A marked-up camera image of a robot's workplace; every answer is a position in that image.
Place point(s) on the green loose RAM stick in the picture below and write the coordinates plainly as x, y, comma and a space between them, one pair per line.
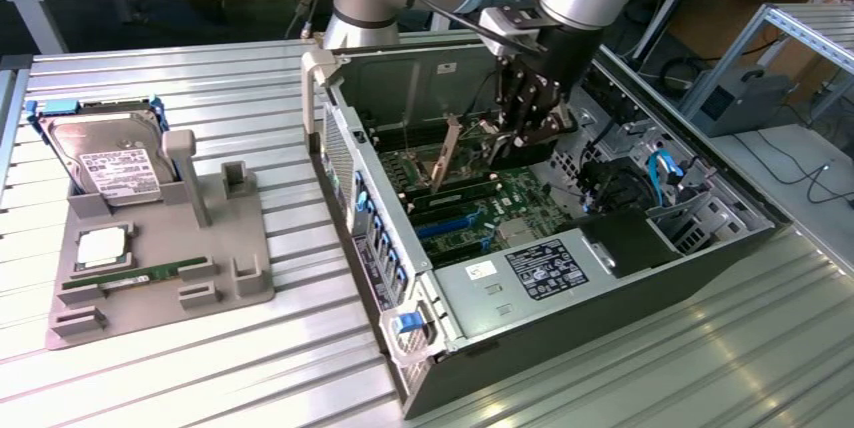
154, 273

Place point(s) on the black expansion slot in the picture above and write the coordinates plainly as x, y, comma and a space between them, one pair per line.
461, 250

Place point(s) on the green motherboard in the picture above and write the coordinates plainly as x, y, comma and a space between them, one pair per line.
514, 198

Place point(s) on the black fitted RAM stick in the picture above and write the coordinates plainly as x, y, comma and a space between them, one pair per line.
461, 195

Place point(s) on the silver CPU chip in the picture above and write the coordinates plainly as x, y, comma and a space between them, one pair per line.
101, 248

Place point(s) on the grey box device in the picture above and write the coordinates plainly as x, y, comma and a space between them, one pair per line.
748, 103

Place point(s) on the blue expansion slot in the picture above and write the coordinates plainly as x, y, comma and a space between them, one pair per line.
444, 227

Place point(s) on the grey parts rack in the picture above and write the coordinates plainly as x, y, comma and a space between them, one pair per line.
167, 298

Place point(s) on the aluminium frame rack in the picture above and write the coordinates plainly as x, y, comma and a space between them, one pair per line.
821, 23

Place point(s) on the blue disk caddy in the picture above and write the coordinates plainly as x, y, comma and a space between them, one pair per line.
61, 109

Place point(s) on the grey power supply unit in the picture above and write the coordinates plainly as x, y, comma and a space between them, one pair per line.
481, 298

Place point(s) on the metal disk bay cage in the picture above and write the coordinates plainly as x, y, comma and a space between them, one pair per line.
568, 158

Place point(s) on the black plastic shroud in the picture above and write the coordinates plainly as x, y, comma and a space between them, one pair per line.
628, 243

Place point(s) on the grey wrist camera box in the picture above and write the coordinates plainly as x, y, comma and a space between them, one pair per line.
508, 23

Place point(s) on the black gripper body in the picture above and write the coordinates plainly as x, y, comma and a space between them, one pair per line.
564, 60

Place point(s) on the black graphics card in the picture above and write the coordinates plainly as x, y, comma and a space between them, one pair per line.
449, 148

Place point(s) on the black stand pole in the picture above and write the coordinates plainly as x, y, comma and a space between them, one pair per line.
674, 5

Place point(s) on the open black PC case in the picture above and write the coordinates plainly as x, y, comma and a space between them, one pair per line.
668, 293

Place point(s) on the silver hard disk drive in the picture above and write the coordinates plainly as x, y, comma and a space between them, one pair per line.
101, 148

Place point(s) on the blue case latch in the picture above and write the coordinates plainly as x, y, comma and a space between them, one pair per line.
408, 324

